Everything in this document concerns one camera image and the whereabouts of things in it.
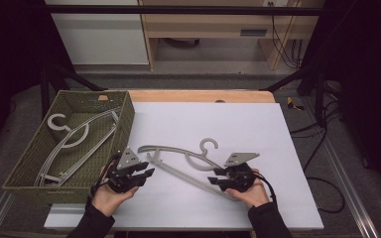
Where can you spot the green woven basket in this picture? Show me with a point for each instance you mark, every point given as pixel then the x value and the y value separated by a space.
pixel 46 145

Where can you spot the grey plastic hanger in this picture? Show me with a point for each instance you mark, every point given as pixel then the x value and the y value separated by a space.
pixel 94 118
pixel 51 121
pixel 165 147

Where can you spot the person's left hand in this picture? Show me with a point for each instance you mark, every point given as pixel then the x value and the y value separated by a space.
pixel 107 200

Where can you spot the black curtain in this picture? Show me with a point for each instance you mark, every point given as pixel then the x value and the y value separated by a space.
pixel 13 66
pixel 360 66

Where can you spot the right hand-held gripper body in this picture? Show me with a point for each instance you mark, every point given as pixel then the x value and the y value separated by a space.
pixel 241 178

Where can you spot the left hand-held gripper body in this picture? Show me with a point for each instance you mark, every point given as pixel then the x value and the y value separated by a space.
pixel 122 178

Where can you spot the black stand legs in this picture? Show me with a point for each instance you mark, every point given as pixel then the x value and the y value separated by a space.
pixel 59 76
pixel 317 86

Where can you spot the white cabinet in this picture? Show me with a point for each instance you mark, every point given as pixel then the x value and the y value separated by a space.
pixel 102 39

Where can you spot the light wooden desk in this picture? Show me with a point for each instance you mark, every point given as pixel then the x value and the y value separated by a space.
pixel 211 26

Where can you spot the yellow and black tool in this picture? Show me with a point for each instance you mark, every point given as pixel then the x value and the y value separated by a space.
pixel 292 105

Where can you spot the person's right hand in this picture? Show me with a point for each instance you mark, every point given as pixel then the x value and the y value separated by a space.
pixel 256 196

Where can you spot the white table sheet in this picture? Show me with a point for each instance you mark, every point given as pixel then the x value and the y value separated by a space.
pixel 211 125

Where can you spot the black frame bar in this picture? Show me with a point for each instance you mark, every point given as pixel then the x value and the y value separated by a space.
pixel 178 10

